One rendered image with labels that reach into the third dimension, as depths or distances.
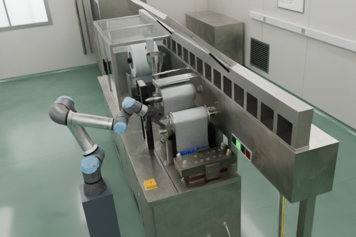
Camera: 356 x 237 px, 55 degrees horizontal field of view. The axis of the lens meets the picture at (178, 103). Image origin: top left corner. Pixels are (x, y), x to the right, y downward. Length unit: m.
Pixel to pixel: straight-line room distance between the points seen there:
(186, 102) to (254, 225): 1.39
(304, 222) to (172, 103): 1.16
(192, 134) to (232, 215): 0.66
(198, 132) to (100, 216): 0.87
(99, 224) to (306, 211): 1.32
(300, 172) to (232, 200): 0.84
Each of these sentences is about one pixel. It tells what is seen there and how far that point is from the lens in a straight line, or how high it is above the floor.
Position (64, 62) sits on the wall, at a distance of 7.83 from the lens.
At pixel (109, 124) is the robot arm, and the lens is 2.13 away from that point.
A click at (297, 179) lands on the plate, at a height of 1.29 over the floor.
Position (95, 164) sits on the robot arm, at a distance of 2.30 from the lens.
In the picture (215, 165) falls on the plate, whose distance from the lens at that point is 2.34.
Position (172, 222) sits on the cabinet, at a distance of 2.43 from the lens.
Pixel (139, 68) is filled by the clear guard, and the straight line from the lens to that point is 3.22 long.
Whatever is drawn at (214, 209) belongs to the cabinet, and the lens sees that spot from 2.51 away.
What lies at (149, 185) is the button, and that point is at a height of 0.92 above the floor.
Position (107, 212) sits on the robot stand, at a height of 0.76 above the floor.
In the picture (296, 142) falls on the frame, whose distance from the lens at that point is 1.70.
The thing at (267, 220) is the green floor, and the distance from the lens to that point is 3.44.
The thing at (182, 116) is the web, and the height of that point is 1.30.
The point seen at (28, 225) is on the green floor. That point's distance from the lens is 3.81.
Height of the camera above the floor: 2.37
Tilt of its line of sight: 25 degrees down
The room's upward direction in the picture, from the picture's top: 4 degrees counter-clockwise
